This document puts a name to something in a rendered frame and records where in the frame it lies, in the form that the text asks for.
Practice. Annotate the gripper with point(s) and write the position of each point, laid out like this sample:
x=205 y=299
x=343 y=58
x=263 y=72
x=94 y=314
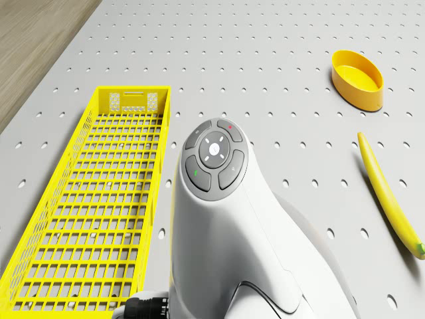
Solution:
x=146 y=305

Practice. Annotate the yellow bowl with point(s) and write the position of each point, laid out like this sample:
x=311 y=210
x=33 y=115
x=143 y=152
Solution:
x=357 y=89

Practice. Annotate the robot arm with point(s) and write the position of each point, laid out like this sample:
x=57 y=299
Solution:
x=225 y=232

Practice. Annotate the yellow basket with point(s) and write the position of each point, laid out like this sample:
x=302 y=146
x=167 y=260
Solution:
x=99 y=202

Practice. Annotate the banana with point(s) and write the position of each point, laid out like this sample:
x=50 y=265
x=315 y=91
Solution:
x=382 y=189

